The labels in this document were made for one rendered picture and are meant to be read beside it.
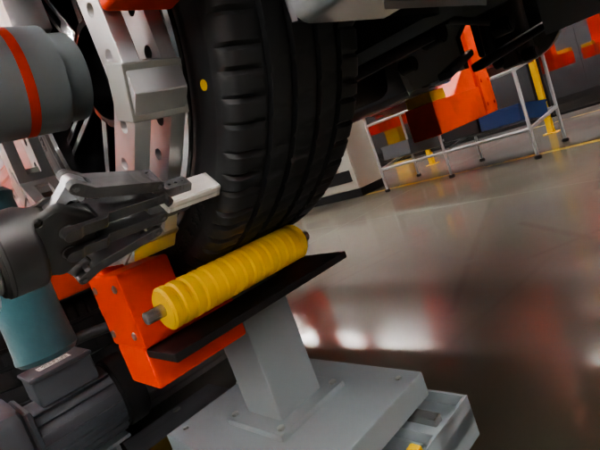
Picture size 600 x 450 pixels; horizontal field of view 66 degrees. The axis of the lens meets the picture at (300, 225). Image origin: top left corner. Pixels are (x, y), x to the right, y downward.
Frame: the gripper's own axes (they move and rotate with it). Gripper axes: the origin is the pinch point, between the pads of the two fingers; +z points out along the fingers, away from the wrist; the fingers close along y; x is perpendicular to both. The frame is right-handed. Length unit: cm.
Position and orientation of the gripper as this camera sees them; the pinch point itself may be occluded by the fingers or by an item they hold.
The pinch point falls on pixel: (187, 192)
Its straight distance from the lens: 53.4
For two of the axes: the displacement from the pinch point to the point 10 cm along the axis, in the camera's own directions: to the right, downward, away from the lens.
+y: 2.3, -7.5, -6.2
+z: 6.7, -3.3, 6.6
